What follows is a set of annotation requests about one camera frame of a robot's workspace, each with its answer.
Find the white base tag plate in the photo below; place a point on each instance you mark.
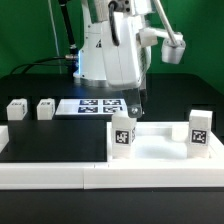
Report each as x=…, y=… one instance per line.
x=90, y=106

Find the white square tabletop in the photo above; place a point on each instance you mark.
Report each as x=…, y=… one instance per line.
x=164, y=141

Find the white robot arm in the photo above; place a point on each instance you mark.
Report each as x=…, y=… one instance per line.
x=103, y=10

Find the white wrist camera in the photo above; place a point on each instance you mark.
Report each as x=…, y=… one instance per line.
x=172, y=49

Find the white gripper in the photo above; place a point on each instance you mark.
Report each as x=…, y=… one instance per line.
x=126, y=64

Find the white U-shaped obstacle fence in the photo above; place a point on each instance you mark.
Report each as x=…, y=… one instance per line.
x=112, y=174

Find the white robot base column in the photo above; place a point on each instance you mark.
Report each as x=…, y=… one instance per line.
x=91, y=71

